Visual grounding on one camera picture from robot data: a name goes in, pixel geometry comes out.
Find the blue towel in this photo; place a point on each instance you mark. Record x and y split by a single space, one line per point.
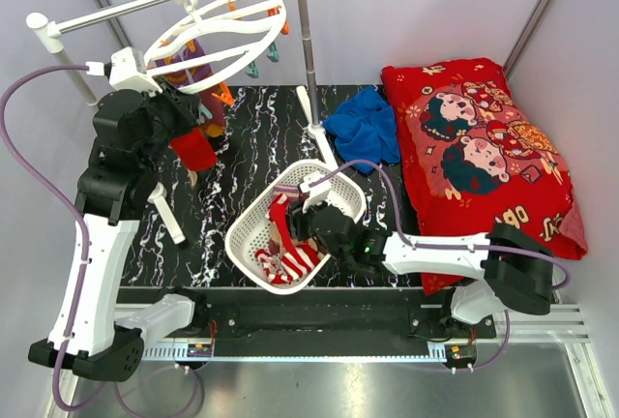
365 128

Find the white perforated plastic basket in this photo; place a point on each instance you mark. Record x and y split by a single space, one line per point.
246 242

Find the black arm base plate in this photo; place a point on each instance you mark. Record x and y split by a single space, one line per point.
333 323

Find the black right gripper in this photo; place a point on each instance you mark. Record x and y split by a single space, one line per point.
299 218

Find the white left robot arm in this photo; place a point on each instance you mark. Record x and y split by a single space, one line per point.
133 128

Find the white round clip hanger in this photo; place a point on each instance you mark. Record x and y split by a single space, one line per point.
231 32

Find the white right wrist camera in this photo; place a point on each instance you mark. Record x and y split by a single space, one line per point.
314 189

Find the red white santa sock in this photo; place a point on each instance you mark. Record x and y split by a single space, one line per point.
289 267

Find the red cartoon print pillow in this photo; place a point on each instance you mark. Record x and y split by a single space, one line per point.
471 158

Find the teal plastic clip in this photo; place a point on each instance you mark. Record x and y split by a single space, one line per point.
252 70

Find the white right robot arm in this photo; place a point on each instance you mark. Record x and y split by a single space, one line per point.
505 268

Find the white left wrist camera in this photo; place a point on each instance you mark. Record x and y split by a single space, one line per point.
126 70

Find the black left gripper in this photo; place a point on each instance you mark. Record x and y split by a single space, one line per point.
185 104

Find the red white striped sock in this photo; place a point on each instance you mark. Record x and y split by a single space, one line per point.
194 150

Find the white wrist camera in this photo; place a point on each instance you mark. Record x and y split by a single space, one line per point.
126 70
314 189

